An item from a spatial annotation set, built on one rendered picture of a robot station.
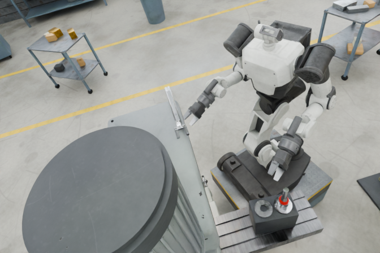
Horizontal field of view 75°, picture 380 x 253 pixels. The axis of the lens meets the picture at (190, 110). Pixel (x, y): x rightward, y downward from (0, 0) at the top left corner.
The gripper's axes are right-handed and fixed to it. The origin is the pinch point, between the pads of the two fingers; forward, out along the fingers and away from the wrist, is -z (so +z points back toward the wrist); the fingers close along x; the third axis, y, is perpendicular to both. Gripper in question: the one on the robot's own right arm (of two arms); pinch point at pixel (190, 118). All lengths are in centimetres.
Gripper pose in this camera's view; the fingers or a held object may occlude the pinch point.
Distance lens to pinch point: 146.0
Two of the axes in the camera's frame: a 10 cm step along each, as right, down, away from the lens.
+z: 6.4, -7.6, 0.5
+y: 6.7, 5.3, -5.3
